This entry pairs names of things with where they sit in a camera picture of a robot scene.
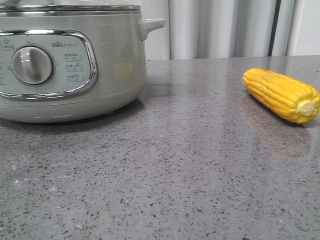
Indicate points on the yellow corn cob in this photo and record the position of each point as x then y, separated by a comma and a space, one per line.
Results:
291, 99

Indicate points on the glass pot lid steel rim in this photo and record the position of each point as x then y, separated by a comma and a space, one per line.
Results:
7, 6

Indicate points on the pale green electric cooking pot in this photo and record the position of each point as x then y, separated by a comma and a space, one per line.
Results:
98, 61

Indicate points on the white pleated curtain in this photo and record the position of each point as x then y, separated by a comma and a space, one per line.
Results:
209, 29

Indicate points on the grey round control knob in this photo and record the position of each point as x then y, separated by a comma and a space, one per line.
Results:
32, 65

